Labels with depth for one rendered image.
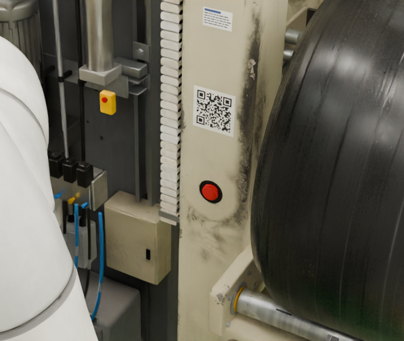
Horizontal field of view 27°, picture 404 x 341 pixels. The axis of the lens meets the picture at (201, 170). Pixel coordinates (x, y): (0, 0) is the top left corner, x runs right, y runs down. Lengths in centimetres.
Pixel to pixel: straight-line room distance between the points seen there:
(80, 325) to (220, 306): 77
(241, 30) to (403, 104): 31
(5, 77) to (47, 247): 16
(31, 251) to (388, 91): 62
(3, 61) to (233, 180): 75
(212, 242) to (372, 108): 52
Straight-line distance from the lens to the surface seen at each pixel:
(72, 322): 68
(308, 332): 144
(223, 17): 130
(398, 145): 109
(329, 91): 112
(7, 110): 66
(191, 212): 151
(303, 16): 184
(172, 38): 138
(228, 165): 142
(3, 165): 60
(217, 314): 145
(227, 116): 137
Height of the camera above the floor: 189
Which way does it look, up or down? 33 degrees down
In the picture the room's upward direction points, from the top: 2 degrees clockwise
